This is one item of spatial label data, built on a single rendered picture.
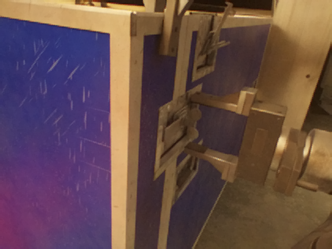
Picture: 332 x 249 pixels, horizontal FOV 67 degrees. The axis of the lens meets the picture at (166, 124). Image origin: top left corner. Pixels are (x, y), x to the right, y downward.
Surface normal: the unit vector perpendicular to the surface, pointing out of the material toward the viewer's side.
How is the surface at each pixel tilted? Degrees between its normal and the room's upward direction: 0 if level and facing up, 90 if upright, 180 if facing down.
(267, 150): 90
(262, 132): 90
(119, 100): 90
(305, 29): 90
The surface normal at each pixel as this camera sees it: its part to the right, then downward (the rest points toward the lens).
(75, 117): -0.47, 0.34
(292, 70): -0.10, 0.41
